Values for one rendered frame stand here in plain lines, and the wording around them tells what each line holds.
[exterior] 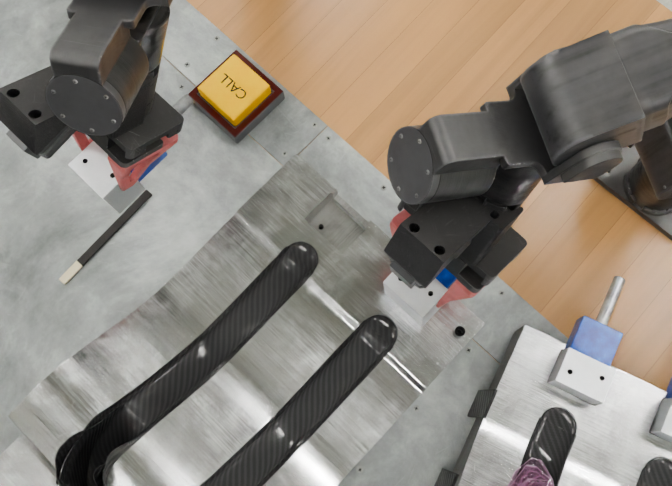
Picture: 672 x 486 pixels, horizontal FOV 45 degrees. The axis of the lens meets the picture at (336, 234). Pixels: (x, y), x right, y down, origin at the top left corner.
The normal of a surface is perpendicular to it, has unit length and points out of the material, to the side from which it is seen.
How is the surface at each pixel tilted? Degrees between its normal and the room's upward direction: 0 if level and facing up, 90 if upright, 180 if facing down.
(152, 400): 28
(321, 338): 3
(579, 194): 0
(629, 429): 0
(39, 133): 90
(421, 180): 63
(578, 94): 18
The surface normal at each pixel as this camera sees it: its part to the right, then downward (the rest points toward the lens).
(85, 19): 0.06, -0.63
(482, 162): 0.28, 0.93
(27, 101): 0.31, -0.56
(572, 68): -0.31, -0.16
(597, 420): -0.02, -0.25
